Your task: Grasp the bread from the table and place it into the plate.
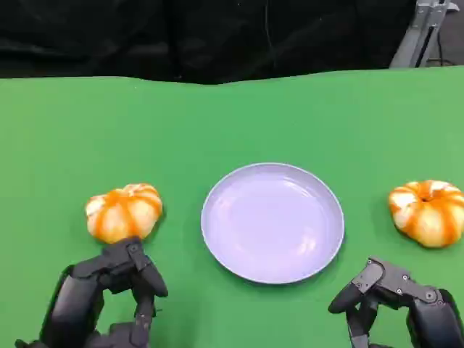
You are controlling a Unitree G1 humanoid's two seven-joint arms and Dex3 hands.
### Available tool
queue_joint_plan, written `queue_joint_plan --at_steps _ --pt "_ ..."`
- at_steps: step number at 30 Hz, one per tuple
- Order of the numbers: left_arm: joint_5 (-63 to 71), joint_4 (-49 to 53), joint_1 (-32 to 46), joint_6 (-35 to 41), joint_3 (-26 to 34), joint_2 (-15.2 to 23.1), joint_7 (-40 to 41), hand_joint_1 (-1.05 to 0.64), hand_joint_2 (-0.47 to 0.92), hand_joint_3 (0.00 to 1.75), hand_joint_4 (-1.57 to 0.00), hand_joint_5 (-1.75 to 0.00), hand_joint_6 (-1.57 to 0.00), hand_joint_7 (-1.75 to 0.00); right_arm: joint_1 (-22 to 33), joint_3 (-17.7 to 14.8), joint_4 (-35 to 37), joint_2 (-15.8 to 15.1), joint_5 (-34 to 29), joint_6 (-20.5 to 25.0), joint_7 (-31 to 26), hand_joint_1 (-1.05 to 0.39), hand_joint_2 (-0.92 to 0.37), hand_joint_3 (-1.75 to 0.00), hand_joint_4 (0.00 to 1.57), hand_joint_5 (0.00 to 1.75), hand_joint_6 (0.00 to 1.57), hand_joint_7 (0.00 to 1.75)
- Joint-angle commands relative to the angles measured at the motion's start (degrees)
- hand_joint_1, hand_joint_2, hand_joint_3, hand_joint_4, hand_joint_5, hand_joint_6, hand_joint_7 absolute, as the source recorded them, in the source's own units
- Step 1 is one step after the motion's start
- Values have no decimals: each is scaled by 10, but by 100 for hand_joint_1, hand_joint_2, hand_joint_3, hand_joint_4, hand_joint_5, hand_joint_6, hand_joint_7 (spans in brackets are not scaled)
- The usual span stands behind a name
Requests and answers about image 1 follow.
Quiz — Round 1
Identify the lilac plate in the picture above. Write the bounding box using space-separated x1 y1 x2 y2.
200 162 345 284

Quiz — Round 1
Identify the green table cloth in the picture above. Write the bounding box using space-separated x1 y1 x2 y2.
0 65 464 348

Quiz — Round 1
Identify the thin black cable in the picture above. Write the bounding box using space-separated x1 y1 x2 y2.
437 28 446 67

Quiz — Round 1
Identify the black backdrop cloth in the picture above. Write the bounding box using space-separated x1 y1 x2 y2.
0 0 418 86

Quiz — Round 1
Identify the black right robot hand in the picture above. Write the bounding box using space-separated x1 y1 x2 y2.
327 256 464 348

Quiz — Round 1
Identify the grey metal stand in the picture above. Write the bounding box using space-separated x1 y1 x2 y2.
389 0 450 69

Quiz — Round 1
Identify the orange white toy bread roll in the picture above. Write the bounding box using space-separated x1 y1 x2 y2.
388 179 464 249
85 183 164 244

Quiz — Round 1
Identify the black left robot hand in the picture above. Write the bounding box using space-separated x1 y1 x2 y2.
14 236 170 348

